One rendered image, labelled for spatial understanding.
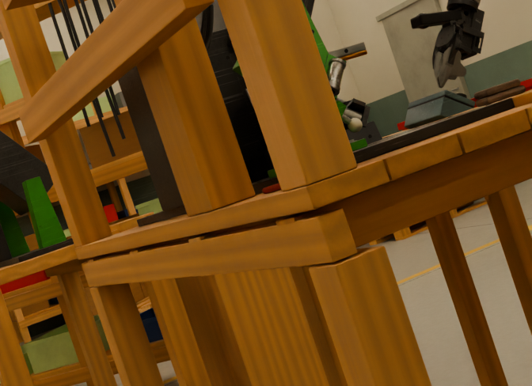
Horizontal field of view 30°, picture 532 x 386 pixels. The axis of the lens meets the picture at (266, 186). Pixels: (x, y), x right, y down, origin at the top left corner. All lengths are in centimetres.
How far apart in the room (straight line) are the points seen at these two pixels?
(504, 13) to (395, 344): 884
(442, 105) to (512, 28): 805
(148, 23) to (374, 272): 56
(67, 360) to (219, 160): 372
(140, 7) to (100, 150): 340
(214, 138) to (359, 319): 51
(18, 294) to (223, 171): 368
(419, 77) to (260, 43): 1002
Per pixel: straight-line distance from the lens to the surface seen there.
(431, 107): 218
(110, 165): 497
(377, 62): 1216
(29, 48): 280
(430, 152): 153
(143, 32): 169
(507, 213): 232
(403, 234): 814
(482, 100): 199
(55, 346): 545
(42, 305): 1045
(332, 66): 214
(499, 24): 1030
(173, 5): 154
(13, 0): 251
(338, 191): 144
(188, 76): 179
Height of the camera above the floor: 93
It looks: 1 degrees down
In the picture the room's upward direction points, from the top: 19 degrees counter-clockwise
